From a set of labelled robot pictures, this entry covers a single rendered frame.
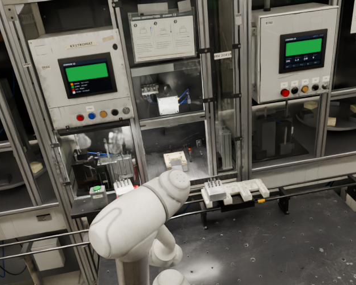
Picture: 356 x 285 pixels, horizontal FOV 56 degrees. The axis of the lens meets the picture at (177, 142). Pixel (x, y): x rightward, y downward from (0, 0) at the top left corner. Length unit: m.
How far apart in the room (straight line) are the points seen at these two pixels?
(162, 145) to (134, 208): 1.50
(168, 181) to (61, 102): 0.98
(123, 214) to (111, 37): 1.01
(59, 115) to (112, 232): 1.04
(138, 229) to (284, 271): 1.08
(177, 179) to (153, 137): 1.40
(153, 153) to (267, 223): 0.91
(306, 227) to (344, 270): 0.32
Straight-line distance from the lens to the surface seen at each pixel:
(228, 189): 2.01
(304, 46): 1.90
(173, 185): 0.94
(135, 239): 0.91
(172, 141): 2.37
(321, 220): 2.14
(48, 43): 1.72
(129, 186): 1.87
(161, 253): 1.48
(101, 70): 1.70
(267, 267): 1.84
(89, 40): 1.69
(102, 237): 0.89
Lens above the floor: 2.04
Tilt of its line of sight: 27 degrees down
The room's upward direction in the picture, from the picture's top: 7 degrees counter-clockwise
